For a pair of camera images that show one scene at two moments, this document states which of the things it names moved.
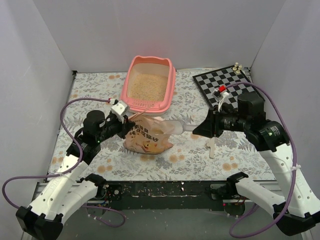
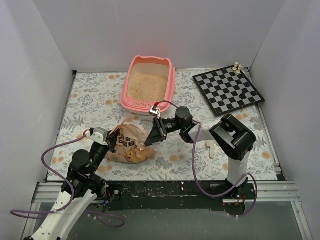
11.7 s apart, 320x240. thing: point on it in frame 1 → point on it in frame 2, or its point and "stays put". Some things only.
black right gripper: x=213 y=123 → x=161 y=128
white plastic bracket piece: x=210 y=143 stays put
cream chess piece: x=235 y=68 stays put
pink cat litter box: x=149 y=85 stays put
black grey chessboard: x=235 y=84 stays put
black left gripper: x=124 y=125 → x=110 y=141
